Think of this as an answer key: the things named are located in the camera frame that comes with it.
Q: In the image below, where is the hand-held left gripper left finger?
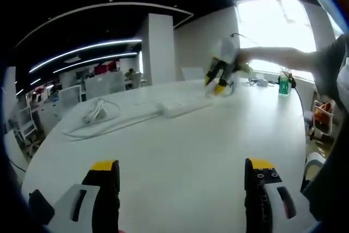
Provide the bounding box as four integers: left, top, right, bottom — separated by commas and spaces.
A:
43, 159, 121, 233

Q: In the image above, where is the white curved chair back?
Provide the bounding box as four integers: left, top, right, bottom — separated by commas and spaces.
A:
304, 152, 327, 183

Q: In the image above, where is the white framed chair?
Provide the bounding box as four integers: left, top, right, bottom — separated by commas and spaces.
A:
309, 99, 336, 139

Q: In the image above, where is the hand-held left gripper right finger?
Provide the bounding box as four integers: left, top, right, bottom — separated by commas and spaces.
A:
244, 158, 319, 233

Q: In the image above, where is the white desk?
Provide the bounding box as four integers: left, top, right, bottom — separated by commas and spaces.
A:
21, 76, 308, 233

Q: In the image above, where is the orange cushion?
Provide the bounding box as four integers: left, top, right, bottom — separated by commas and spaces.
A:
314, 101, 334, 124

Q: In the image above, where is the white power strip cable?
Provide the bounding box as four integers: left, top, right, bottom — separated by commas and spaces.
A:
62, 99, 160, 141

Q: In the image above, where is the white plug with bundled cable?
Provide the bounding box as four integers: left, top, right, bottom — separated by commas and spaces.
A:
82, 98, 121, 125

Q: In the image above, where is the white office chair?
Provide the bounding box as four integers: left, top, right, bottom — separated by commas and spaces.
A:
15, 106, 40, 153

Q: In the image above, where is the green bottle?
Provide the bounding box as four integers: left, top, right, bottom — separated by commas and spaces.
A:
278, 70, 293, 97

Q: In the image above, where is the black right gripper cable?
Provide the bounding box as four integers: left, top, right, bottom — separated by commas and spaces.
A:
230, 33, 262, 47

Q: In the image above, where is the flat white slab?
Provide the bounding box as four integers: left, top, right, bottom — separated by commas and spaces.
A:
119, 97, 162, 116

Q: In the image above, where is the white power strip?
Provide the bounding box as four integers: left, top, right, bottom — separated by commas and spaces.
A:
155, 95, 214, 119

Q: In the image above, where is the green potted plant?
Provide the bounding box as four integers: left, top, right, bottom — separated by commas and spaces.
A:
241, 63, 256, 75

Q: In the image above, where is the small white desk partition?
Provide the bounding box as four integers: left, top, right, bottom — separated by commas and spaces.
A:
58, 85, 82, 103

